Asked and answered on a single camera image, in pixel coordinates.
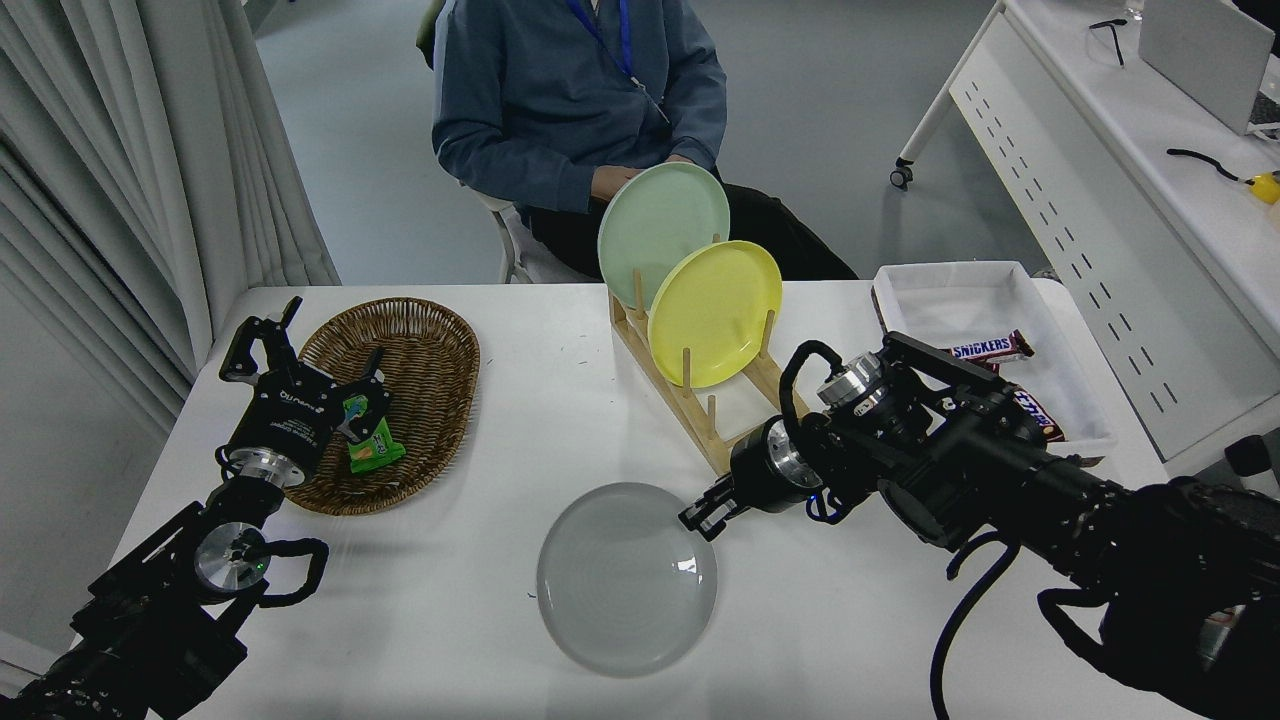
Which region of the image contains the white chair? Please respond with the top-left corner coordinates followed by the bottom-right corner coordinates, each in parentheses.
top-left (417, 0), bottom-right (593, 285)

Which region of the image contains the blue lanyard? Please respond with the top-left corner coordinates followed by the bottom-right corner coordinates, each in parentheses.
top-left (565, 0), bottom-right (669, 123)

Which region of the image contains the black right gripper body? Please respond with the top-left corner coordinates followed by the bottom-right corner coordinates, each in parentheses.
top-left (730, 430), bottom-right (801, 513)

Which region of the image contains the green snack packet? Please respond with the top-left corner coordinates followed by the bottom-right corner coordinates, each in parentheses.
top-left (341, 394), bottom-right (407, 475)

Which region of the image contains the grey plate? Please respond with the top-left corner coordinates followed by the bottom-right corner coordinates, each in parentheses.
top-left (536, 482), bottom-right (719, 678)

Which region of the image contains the pale green plate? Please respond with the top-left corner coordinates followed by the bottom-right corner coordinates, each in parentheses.
top-left (597, 161), bottom-right (732, 313)

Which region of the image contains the black and white cylinder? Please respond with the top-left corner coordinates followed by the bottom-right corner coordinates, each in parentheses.
top-left (1225, 435), bottom-right (1277, 479)

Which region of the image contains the person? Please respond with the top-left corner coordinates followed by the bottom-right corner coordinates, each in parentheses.
top-left (432, 0), bottom-right (859, 284)

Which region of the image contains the black cable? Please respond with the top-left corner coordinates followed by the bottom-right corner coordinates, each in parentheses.
top-left (1166, 148), bottom-right (1251, 186)

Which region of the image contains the white lined tray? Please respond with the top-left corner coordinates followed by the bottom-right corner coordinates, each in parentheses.
top-left (871, 261), bottom-right (1119, 466)

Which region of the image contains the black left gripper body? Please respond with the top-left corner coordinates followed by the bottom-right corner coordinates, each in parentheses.
top-left (228, 365), bottom-right (346, 476)

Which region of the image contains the brown wicker basket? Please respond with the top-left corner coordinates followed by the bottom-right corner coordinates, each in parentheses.
top-left (283, 297), bottom-right (481, 517)

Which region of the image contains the white curtain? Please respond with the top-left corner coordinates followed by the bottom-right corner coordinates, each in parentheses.
top-left (0, 0), bottom-right (341, 441)

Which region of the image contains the white perforated desk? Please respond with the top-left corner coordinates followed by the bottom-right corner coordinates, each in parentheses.
top-left (890, 0), bottom-right (1280, 486)

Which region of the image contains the wooden plate rack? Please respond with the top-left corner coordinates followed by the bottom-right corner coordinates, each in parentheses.
top-left (608, 266), bottom-right (813, 478)

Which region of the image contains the grey laptop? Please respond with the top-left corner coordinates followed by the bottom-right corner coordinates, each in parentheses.
top-left (1138, 0), bottom-right (1280, 138)

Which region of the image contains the yellow plate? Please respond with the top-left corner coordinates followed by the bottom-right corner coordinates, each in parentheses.
top-left (647, 240), bottom-right (784, 390)

